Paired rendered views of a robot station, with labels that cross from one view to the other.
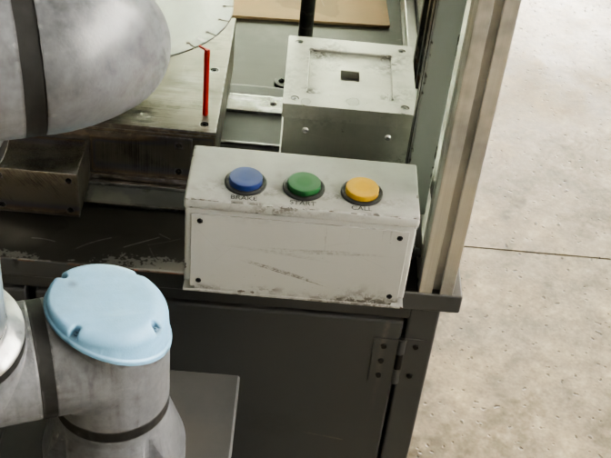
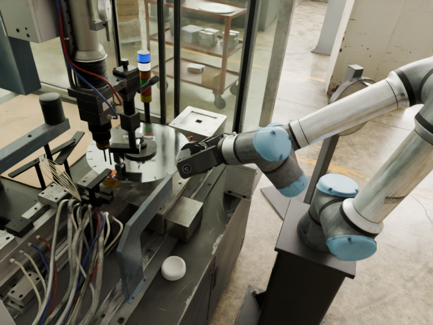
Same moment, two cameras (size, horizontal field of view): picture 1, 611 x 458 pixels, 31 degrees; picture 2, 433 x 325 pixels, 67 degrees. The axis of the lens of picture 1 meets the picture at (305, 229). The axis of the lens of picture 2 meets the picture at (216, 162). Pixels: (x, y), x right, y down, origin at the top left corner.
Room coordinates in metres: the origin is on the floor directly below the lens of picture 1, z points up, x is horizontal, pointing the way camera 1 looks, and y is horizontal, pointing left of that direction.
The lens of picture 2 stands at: (0.82, 1.02, 1.58)
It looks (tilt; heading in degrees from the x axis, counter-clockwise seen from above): 37 degrees down; 291
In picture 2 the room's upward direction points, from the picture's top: 5 degrees clockwise
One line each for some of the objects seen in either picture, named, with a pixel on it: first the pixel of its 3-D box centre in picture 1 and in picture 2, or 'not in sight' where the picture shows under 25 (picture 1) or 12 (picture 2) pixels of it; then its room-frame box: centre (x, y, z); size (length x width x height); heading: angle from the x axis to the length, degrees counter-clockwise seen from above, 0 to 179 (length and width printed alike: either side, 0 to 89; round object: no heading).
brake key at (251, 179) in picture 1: (245, 183); not in sight; (1.04, 0.08, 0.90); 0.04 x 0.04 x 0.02
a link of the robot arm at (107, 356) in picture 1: (103, 343); (334, 198); (0.73, 0.18, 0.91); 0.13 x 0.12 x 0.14; 113
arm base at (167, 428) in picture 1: (114, 420); (323, 222); (0.74, 0.18, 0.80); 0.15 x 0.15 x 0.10
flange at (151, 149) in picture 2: not in sight; (140, 146); (1.35, 0.30, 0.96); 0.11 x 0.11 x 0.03
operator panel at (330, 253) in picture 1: (299, 227); (250, 160); (1.05, 0.01, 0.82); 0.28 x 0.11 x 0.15; 92
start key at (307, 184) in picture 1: (304, 187); not in sight; (1.04, 0.01, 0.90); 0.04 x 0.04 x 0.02
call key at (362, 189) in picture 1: (361, 193); not in sight; (1.04, -0.06, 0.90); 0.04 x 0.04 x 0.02
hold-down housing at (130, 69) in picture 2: not in sight; (127, 97); (1.33, 0.37, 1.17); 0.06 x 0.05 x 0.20; 83
